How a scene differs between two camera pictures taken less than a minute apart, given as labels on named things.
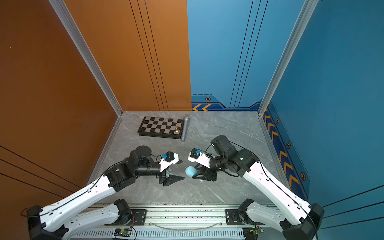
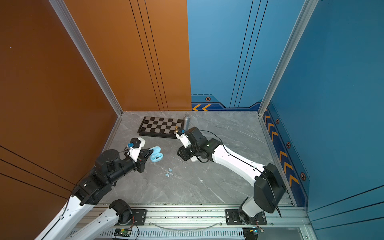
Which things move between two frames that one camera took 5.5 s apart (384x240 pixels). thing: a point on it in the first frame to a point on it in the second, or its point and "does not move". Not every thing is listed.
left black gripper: (170, 180) to (142, 160)
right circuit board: (252, 233) does not move
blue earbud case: (190, 171) to (156, 156)
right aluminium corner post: (307, 8) does not move
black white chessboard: (159, 127) does not move
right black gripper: (206, 172) to (184, 156)
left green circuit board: (123, 232) does not move
